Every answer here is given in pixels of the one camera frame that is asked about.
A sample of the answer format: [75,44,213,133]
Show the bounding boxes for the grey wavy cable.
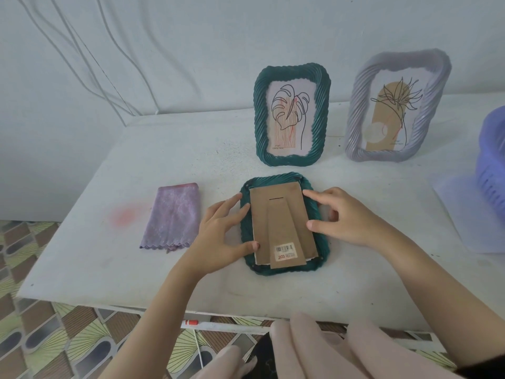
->
[13,0,136,116]

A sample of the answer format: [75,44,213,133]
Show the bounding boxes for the purple cleaning cloth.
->
[139,183,201,253]

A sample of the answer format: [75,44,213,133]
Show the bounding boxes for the person's left hand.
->
[181,192,261,279]

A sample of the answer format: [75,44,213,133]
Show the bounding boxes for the person's left forearm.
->
[98,262,202,379]

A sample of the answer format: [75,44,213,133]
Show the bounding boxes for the purple plastic basket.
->
[475,106,505,220]

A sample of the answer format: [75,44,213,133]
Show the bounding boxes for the person's right hand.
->
[302,187,395,251]

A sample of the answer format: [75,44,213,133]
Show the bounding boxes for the dark green rope-pattern frame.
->
[253,63,331,167]
[239,172,331,277]

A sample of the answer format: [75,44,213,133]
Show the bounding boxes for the person's right forearm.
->
[375,228,505,370]

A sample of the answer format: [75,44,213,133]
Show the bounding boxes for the brown cardboard backing board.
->
[249,181,319,270]

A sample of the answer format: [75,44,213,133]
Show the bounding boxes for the thin dark cable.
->
[64,18,136,116]

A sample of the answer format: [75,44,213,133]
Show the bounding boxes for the grey rope-pattern frame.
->
[344,49,452,163]

